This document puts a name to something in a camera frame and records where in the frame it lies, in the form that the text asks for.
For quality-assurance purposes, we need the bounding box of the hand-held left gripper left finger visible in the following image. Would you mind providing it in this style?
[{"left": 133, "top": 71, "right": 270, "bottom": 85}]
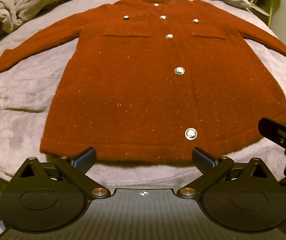
[{"left": 9, "top": 147, "right": 111, "bottom": 200}]

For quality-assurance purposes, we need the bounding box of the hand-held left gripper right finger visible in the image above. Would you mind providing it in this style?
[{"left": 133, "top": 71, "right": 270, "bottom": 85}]
[{"left": 177, "top": 147, "right": 279, "bottom": 199}]

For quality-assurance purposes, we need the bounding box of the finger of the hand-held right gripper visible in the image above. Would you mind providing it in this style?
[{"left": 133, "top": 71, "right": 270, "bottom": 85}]
[{"left": 258, "top": 117, "right": 286, "bottom": 153}]

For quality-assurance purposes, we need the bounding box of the red knit cardigan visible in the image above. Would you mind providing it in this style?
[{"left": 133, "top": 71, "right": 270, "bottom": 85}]
[{"left": 0, "top": 0, "right": 286, "bottom": 162}]

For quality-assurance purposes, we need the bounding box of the crumpled purple blanket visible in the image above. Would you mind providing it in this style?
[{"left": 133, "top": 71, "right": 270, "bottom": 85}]
[{"left": 0, "top": 0, "right": 253, "bottom": 47}]

